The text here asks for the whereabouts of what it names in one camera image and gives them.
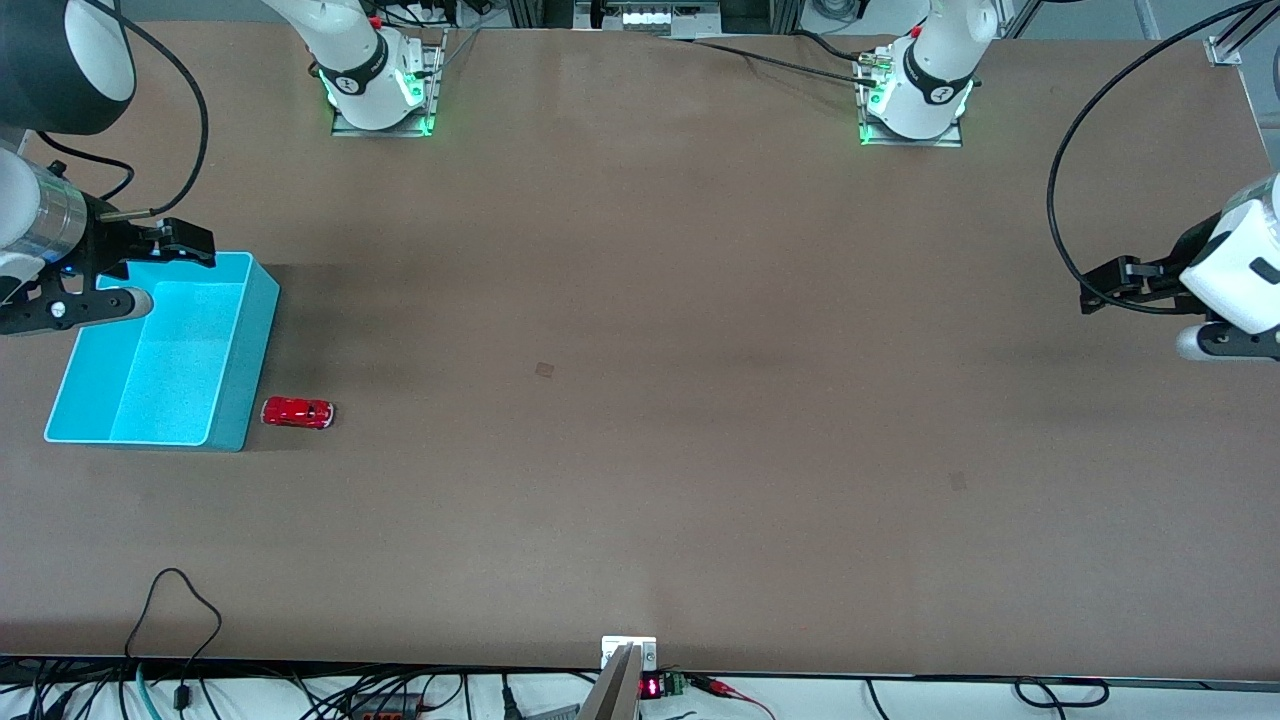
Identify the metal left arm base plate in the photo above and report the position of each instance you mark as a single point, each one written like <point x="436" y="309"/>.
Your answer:
<point x="950" y="142"/>

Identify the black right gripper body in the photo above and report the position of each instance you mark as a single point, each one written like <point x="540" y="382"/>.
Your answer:
<point x="108" y="246"/>

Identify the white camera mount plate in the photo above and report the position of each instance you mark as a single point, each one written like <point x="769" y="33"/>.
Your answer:
<point x="612" y="645"/>

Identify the red beetle toy car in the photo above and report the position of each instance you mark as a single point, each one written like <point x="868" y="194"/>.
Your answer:
<point x="298" y="412"/>

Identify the aluminium frame corner bracket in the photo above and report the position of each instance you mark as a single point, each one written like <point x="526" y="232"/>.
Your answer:
<point x="1222" y="50"/>

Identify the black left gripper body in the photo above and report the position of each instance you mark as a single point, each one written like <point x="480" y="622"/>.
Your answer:
<point x="1168" y="268"/>

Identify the red digit display module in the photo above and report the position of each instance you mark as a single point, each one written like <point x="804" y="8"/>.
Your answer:
<point x="652" y="687"/>

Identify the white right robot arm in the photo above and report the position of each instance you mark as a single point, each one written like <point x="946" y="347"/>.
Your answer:
<point x="365" y="60"/>

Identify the blue plastic box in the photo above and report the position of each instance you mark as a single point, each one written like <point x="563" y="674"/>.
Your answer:
<point x="170" y="380"/>

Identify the grey metal camera bar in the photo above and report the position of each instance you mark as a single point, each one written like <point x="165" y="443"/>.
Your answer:
<point x="615" y="695"/>

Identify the black power strip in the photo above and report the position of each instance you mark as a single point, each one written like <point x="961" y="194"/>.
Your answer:
<point x="385" y="708"/>

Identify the white lit device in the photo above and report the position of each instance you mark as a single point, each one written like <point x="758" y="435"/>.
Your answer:
<point x="660" y="15"/>

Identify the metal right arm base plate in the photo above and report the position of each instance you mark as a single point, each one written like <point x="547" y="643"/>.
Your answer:
<point x="436" y="80"/>

